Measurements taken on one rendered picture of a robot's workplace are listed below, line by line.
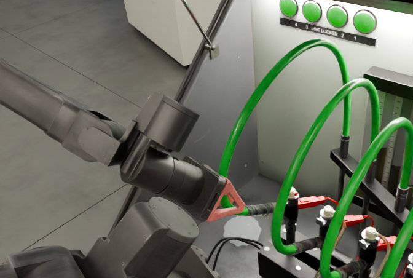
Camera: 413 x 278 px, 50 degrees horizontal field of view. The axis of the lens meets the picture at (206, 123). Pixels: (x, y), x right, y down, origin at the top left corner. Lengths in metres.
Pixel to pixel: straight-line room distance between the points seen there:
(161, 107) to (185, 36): 3.07
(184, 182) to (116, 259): 0.23
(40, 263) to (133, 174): 0.22
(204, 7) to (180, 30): 0.27
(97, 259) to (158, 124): 0.21
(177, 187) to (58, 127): 0.18
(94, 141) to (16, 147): 2.77
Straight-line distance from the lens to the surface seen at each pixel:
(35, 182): 2.96
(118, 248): 0.41
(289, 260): 0.96
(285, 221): 0.88
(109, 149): 0.58
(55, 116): 0.63
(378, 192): 0.95
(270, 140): 1.26
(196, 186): 0.62
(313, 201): 0.89
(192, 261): 0.51
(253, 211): 0.76
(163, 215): 0.41
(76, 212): 2.64
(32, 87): 0.65
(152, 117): 0.59
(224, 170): 0.65
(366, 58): 0.98
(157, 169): 0.58
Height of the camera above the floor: 1.74
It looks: 34 degrees down
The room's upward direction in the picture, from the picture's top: 7 degrees counter-clockwise
